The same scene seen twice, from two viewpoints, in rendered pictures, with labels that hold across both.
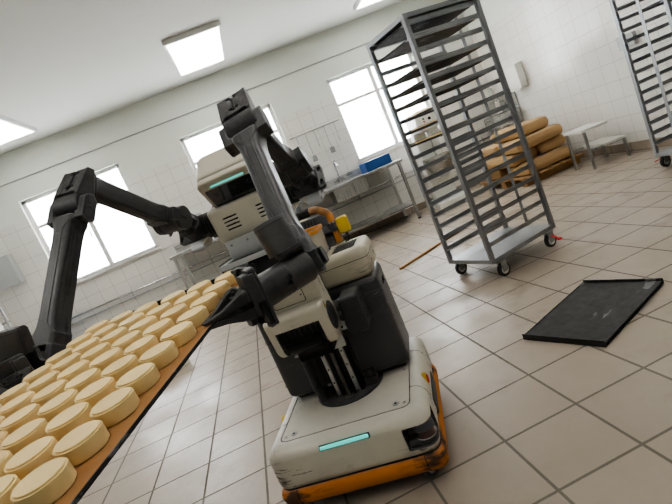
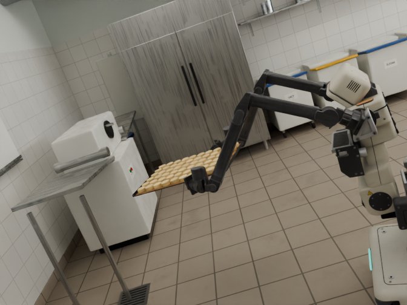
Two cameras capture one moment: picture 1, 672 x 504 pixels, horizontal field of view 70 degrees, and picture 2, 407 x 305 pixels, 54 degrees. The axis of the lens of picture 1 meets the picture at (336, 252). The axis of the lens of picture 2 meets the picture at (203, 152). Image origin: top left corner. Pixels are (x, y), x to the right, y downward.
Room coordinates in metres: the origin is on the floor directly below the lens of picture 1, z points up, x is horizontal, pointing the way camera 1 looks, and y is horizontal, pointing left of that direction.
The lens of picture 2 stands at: (1.26, -1.71, 1.70)
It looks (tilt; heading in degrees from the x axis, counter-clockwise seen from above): 17 degrees down; 102
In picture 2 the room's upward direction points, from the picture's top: 20 degrees counter-clockwise
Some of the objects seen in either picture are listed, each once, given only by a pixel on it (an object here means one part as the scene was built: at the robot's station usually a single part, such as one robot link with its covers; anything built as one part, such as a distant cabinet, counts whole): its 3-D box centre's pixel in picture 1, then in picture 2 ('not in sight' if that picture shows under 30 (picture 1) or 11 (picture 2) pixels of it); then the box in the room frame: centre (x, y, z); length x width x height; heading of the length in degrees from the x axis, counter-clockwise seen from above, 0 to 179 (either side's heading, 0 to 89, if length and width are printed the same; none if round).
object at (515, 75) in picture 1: (503, 111); not in sight; (7.16, -3.11, 0.91); 1.00 x 0.36 x 1.11; 7
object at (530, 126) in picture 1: (518, 130); not in sight; (6.25, -2.81, 0.64); 0.72 x 0.42 x 0.15; 14
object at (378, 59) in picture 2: not in sight; (382, 71); (2.73, 3.82, 0.39); 0.64 x 0.54 x 0.77; 96
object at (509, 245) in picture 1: (463, 142); not in sight; (3.43, -1.15, 0.93); 0.64 x 0.51 x 1.78; 112
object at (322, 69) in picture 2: not in sight; (334, 87); (2.08, 3.74, 0.39); 0.64 x 0.54 x 0.77; 98
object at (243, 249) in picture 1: (266, 261); (350, 146); (1.56, 0.22, 0.93); 0.28 x 0.16 x 0.22; 77
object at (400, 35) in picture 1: (423, 26); not in sight; (3.43, -1.15, 1.77); 0.60 x 0.40 x 0.02; 112
